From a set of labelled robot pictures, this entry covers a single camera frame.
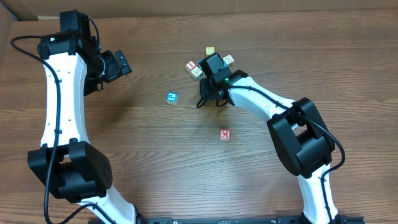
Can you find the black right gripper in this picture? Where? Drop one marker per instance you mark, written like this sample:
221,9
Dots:
206,93

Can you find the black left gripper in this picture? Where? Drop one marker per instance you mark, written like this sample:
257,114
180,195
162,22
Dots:
115,70

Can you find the plain K wooden block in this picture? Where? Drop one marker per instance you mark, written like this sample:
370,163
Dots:
229,60

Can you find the blue P wooden block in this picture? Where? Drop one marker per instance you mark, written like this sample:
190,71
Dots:
172,98

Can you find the red M wooden block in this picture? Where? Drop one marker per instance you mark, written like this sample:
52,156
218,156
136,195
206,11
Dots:
225,134

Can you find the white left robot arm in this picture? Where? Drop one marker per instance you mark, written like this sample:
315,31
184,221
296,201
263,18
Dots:
66,163

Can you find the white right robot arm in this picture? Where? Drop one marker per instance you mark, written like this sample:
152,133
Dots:
300,137

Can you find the plain W wooden block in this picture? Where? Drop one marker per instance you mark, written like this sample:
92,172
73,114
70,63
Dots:
196,73

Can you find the red I wooden block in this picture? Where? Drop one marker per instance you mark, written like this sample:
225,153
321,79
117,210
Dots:
189,66

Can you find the yellow G wooden block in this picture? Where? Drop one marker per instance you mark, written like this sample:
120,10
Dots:
209,50

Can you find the cardboard back panel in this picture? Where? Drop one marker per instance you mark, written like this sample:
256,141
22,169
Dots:
27,10

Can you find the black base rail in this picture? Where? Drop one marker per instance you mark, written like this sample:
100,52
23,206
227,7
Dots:
299,219

